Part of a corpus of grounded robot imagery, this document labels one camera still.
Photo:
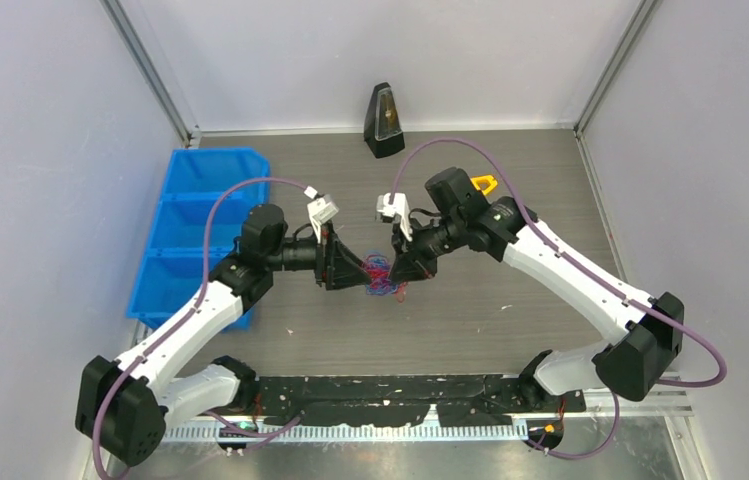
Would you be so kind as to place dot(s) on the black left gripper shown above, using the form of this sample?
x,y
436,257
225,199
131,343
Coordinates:
x,y
347,268

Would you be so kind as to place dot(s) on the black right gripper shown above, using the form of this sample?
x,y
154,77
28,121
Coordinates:
x,y
410,263

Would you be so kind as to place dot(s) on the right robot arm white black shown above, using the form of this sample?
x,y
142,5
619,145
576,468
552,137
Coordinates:
x,y
635,348

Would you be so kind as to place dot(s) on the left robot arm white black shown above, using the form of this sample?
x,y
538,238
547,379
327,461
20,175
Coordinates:
x,y
125,405

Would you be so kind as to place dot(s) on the yellow triangular plastic piece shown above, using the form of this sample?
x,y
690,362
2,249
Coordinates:
x,y
485,184

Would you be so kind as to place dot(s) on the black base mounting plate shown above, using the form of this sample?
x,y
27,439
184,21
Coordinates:
x,y
395,401

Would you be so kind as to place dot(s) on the black metronome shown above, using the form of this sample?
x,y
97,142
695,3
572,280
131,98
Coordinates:
x,y
382,131

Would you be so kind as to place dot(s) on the blue plastic bin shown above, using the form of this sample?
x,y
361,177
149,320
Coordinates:
x,y
170,273

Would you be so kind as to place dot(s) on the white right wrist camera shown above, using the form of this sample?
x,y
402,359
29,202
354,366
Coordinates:
x,y
394,208

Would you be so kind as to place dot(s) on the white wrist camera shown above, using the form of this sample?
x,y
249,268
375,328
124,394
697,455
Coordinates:
x,y
321,208
394,208

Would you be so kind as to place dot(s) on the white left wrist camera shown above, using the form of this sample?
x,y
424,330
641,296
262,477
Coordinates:
x,y
321,208

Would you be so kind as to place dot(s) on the perforated metal rail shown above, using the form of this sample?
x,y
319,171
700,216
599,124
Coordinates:
x,y
427,431

